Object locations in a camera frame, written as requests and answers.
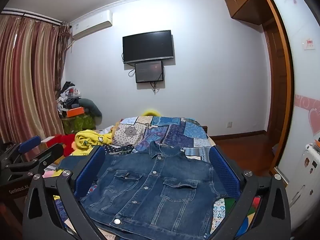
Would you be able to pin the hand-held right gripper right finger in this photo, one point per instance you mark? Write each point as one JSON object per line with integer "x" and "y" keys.
{"x": 223, "y": 172}

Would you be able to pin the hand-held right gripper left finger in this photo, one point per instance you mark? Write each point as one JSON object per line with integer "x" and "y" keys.
{"x": 91, "y": 170}

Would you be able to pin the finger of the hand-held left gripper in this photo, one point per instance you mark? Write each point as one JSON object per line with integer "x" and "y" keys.
{"x": 30, "y": 144}
{"x": 50, "y": 153}

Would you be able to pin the blue denim jacket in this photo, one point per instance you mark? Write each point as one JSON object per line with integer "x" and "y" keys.
{"x": 150, "y": 192}

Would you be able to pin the pile of clothes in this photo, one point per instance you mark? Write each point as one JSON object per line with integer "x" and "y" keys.
{"x": 68, "y": 95}

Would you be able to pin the red cloth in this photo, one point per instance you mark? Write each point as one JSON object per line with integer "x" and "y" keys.
{"x": 66, "y": 142}

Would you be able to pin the yellow patterned blanket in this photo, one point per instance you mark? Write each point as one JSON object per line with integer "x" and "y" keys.
{"x": 87, "y": 137}

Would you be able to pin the dark dotted cloth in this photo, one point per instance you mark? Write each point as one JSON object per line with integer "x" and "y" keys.
{"x": 117, "y": 149}

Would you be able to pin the green patterned covered stand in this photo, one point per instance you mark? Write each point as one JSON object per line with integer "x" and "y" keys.
{"x": 78, "y": 125}

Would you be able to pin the orange box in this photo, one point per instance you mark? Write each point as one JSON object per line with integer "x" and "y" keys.
{"x": 75, "y": 112}

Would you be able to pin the blue patchwork blanket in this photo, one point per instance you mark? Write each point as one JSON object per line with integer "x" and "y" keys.
{"x": 170, "y": 135}

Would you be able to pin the striped red curtain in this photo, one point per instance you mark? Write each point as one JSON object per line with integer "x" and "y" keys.
{"x": 27, "y": 77}

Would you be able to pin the white appliance with stickers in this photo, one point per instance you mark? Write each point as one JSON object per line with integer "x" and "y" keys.
{"x": 311, "y": 155}

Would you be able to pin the white wardrobe door pink hearts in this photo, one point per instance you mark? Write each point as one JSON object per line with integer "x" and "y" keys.
{"x": 305, "y": 80}

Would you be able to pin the white air conditioner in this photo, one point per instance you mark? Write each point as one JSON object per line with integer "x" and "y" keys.
{"x": 91, "y": 25}

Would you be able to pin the small red white sticker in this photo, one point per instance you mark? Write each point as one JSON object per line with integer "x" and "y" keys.
{"x": 308, "y": 44}

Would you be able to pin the wooden overhead cabinet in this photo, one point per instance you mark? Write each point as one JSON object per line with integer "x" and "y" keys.
{"x": 243, "y": 0}

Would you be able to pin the white wall socket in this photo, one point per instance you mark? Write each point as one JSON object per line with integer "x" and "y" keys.
{"x": 229, "y": 124}

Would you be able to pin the small black wall monitor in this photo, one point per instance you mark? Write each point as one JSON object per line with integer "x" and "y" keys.
{"x": 149, "y": 71}

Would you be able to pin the black wall television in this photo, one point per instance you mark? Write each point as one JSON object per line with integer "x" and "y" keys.
{"x": 147, "y": 46}

